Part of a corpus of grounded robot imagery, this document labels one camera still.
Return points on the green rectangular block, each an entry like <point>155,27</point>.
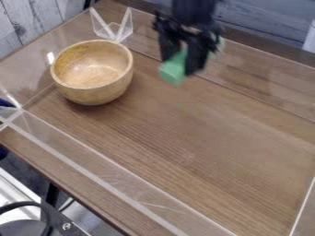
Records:
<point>172,68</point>

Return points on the clear acrylic tray walls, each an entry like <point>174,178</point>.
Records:
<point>206,159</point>

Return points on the black table leg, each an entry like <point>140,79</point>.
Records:
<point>52,195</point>

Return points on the brown wooden bowl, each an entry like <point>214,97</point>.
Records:
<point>92,71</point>

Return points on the black metal bracket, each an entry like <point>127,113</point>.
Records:
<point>60,224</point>

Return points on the white object at right edge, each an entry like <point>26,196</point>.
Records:
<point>308,46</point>

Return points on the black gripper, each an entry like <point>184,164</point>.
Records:
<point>187,21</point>

